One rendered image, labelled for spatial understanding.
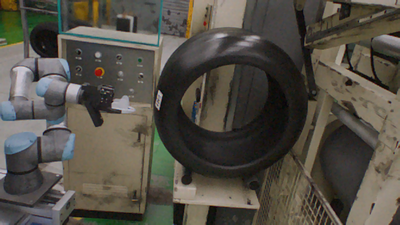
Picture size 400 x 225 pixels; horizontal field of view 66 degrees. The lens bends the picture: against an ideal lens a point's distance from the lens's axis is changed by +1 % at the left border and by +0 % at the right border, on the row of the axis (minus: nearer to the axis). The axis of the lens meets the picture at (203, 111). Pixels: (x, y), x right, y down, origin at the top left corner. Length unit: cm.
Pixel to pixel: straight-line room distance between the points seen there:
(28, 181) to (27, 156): 12
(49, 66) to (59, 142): 40
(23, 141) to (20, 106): 17
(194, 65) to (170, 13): 949
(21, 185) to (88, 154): 69
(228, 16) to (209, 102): 41
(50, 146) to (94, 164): 74
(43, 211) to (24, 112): 45
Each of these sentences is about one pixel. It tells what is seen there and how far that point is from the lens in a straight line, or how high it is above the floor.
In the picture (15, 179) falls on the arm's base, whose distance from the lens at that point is 152.
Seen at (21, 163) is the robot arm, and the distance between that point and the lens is 147.
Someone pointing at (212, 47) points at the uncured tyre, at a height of 144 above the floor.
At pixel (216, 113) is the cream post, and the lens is 153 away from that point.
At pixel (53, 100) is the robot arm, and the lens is 129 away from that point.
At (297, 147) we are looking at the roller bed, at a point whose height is 94.
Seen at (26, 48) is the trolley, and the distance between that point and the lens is 496.
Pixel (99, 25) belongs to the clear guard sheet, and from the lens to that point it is 186.
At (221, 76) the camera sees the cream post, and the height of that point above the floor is 124.
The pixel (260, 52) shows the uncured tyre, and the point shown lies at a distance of 108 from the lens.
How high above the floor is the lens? 162
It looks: 22 degrees down
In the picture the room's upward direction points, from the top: 9 degrees clockwise
